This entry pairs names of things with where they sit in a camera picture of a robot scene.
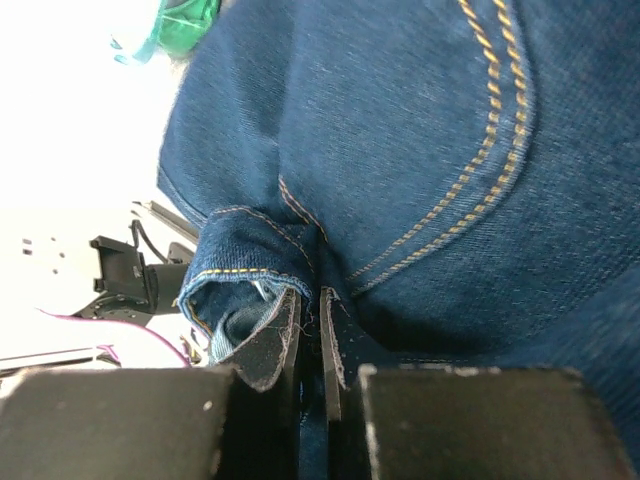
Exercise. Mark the dark denim skirt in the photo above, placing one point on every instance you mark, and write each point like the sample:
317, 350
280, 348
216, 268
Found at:
461, 178

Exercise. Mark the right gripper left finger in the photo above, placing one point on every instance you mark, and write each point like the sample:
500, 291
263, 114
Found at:
237, 420

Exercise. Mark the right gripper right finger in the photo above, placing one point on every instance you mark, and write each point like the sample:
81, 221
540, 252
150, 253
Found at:
389, 420

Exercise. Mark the teal laundry basket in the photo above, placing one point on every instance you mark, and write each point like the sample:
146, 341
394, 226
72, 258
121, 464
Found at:
141, 28

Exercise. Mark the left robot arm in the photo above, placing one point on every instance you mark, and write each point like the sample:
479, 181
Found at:
72, 298

